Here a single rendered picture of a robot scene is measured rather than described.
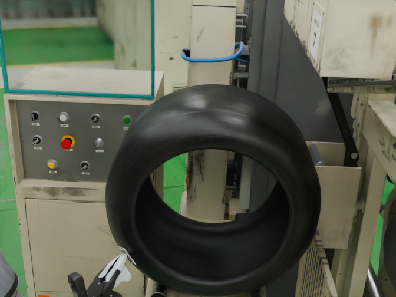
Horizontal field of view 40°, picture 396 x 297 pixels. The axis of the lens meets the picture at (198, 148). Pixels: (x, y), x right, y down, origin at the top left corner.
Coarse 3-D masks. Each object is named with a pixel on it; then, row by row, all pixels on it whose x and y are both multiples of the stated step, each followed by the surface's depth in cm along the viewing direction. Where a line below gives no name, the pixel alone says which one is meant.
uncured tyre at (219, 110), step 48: (192, 96) 140; (240, 96) 141; (144, 144) 133; (192, 144) 130; (240, 144) 130; (288, 144) 132; (144, 192) 167; (288, 192) 134; (144, 240) 161; (192, 240) 173; (240, 240) 171; (288, 240) 140; (192, 288) 148; (240, 288) 147
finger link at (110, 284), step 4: (116, 272) 141; (120, 272) 142; (112, 276) 140; (116, 276) 140; (112, 280) 139; (104, 284) 140; (108, 284) 139; (112, 284) 139; (104, 288) 139; (108, 288) 139; (112, 288) 139; (104, 292) 138; (108, 292) 139; (100, 296) 140
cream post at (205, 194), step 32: (192, 0) 153; (224, 0) 153; (192, 32) 157; (224, 32) 156; (192, 64) 161; (224, 64) 160; (192, 160) 174; (224, 160) 173; (192, 192) 178; (224, 192) 178
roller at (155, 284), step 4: (156, 284) 154; (152, 288) 154; (156, 288) 153; (160, 288) 153; (164, 288) 154; (152, 292) 152; (156, 292) 151; (160, 292) 151; (164, 292) 152; (152, 296) 151; (156, 296) 150; (160, 296) 150; (164, 296) 151
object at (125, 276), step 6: (120, 258) 144; (126, 258) 145; (114, 264) 144; (120, 264) 142; (114, 270) 141; (120, 270) 142; (126, 270) 144; (108, 276) 141; (120, 276) 143; (126, 276) 144
